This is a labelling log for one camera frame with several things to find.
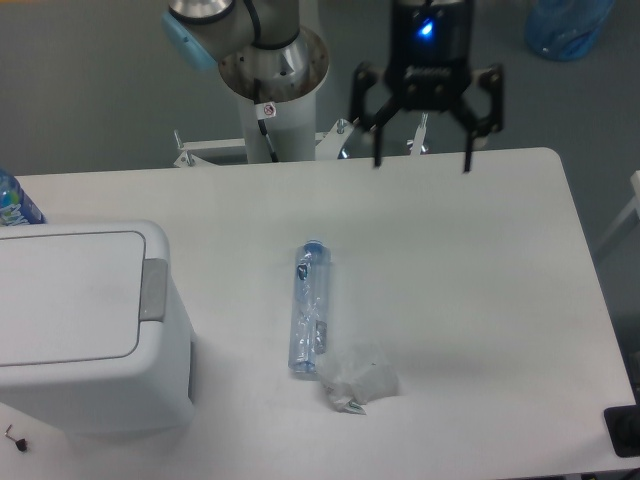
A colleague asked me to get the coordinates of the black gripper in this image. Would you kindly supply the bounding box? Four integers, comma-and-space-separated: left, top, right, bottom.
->
348, 1, 504, 173

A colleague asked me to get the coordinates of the white plastic trash can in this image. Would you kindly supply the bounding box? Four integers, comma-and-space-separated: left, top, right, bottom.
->
1, 220, 195, 434

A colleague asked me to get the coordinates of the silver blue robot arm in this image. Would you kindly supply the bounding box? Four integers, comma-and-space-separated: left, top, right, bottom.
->
162, 1, 504, 166

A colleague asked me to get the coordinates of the silver clamp screw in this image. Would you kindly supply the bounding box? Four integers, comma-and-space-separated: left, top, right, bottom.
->
406, 112, 429, 156

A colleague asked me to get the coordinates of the blue plastic bag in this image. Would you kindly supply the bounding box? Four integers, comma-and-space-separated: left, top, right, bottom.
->
524, 0, 616, 62

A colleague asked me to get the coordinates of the clear empty plastic bottle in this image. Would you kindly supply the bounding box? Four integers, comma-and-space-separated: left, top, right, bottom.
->
288, 239, 331, 375

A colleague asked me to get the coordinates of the crumpled clear plastic wrapper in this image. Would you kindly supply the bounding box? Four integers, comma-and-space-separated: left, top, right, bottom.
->
316, 342, 400, 415

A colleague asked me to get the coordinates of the black device at table edge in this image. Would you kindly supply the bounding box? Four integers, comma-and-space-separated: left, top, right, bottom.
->
604, 405, 639, 458

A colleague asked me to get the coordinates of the blue labelled drink bottle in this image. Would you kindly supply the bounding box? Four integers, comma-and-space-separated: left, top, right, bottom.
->
1, 169, 47, 227

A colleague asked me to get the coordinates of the small black metal tool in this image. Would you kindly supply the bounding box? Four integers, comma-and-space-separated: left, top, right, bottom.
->
4, 424, 28, 453

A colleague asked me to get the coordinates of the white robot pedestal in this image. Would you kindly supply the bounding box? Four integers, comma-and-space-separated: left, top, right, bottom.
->
173, 84, 355, 168

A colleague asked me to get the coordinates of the white frame at right edge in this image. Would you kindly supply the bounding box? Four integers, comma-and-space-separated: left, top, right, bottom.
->
593, 170, 639, 262

